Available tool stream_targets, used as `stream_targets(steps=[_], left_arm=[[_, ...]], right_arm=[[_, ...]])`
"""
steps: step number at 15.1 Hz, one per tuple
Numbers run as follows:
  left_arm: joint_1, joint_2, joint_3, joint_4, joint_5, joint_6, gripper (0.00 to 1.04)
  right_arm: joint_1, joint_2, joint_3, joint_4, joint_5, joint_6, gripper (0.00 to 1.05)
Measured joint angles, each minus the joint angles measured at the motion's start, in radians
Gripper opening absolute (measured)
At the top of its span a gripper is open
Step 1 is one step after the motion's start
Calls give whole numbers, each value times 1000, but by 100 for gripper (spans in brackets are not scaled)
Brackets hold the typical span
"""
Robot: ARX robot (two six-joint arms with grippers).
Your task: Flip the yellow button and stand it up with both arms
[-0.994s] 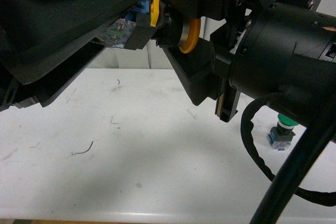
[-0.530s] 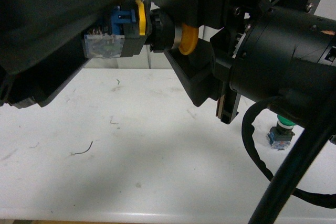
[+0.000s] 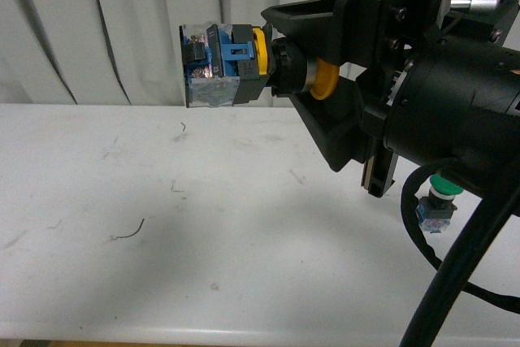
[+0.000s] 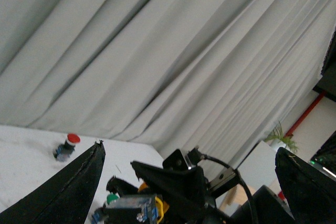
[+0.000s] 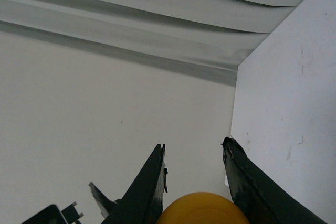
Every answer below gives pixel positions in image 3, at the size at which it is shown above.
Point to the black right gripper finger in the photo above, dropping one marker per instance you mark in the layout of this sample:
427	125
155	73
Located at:
326	29

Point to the green push button switch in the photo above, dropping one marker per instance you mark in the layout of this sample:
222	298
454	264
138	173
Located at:
435	210

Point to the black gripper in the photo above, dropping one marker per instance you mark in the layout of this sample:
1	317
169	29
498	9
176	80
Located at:
454	101

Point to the yellow push button switch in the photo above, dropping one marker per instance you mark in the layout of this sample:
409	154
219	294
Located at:
231	64

